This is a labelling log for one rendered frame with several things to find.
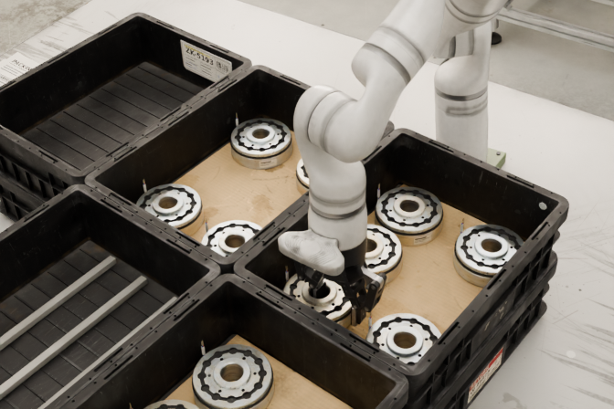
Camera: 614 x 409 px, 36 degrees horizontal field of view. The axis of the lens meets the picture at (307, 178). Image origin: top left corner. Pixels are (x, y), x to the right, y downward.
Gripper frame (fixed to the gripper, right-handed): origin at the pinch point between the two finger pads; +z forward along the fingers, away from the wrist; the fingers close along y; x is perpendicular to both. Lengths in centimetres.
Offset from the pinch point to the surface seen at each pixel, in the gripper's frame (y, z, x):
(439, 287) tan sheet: -9.0, 2.5, -12.8
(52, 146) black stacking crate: 63, 3, -6
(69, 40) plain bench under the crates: 103, 15, -47
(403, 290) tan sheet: -5.0, 2.5, -9.4
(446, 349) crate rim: -18.2, -6.9, 4.1
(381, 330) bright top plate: -7.5, -0.7, 1.0
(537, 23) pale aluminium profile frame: 49, 72, -202
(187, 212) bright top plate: 29.6, -0.4, -3.4
